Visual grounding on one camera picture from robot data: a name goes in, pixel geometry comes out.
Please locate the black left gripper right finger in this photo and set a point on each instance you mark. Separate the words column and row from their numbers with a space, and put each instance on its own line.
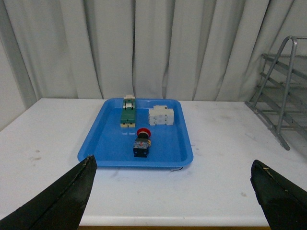
column 284, row 204

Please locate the silver mesh rack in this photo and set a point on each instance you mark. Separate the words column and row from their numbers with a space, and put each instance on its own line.
column 280, row 100

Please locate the white curtain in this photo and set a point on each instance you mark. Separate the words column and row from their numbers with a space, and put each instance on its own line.
column 202, row 50

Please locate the red emergency stop button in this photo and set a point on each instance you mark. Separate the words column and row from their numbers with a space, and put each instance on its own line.
column 142, row 143

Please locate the green knife switch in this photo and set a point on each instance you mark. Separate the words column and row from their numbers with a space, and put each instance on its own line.
column 128, row 115

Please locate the white circuit breaker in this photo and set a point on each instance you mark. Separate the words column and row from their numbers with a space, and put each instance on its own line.
column 161, row 115

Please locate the blue plastic tray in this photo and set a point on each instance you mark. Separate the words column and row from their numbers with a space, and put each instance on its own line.
column 112, row 145

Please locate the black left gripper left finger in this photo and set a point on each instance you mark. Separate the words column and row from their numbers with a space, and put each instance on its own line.
column 60, row 206

